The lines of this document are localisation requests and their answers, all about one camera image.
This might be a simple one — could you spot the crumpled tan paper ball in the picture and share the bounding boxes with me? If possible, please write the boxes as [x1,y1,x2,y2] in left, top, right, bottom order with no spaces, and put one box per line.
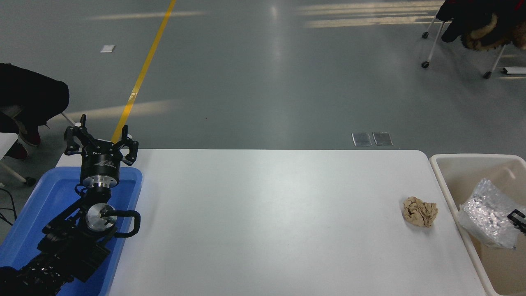
[402,197,438,227]

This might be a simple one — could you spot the large pale bin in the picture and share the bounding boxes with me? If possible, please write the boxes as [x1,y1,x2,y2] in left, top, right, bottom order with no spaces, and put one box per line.
[429,154,526,296]

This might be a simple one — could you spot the blue plastic tray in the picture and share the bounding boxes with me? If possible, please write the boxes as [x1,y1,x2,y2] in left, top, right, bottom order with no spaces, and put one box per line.
[0,166,143,296]

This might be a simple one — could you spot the person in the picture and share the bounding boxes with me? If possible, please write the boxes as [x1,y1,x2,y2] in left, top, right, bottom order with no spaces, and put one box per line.
[0,63,70,161]

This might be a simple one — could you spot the brown cardboard piece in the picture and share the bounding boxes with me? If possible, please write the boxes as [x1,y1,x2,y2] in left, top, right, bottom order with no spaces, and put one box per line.
[468,235,485,264]

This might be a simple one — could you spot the crinkled foil tray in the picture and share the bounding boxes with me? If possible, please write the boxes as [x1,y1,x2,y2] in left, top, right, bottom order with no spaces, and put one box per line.
[457,178,521,250]

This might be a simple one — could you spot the black floor cables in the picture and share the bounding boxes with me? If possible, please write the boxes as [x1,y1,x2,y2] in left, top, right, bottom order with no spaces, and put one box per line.
[0,187,18,226]

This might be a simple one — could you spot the white wheeled chair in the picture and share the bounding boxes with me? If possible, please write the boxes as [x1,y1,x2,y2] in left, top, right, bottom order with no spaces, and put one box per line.
[421,16,526,80]

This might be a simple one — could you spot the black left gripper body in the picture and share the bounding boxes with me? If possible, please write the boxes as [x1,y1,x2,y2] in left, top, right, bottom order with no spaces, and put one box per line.
[80,142,123,180]

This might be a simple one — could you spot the white side table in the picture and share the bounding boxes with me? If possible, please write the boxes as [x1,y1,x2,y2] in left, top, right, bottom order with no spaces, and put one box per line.
[0,132,37,186]

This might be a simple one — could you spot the dark fur-trimmed coat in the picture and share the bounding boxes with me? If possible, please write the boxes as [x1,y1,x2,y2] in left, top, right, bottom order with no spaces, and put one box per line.
[436,0,526,52]

